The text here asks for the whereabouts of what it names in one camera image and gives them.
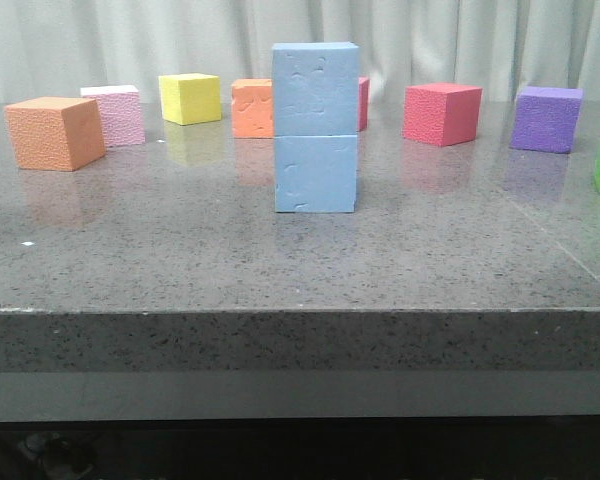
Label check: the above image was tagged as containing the grey pleated curtain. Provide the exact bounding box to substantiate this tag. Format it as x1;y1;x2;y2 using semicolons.
0;1;600;103

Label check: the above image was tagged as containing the pink-red foam cube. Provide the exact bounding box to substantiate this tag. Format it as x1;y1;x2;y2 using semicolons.
358;76;370;131

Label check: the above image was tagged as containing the red foam cube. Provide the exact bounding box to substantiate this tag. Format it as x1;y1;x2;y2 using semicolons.
402;82;482;146

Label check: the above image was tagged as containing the yellow foam cube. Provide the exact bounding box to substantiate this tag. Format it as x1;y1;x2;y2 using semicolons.
158;73;222;125

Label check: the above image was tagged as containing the dented orange foam cube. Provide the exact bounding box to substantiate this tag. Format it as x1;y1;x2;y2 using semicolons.
231;78;274;138

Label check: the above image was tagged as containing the large orange foam cube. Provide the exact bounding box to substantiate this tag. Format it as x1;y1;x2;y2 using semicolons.
4;97;106;171

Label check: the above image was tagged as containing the textured light blue foam cube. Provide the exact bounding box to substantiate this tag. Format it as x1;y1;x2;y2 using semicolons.
272;42;359;137

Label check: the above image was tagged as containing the purple foam cube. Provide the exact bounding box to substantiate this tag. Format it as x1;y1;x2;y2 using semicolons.
510;86;584;153

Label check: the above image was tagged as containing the light pink foam cube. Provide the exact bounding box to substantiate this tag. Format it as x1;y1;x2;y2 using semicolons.
80;85;145;147

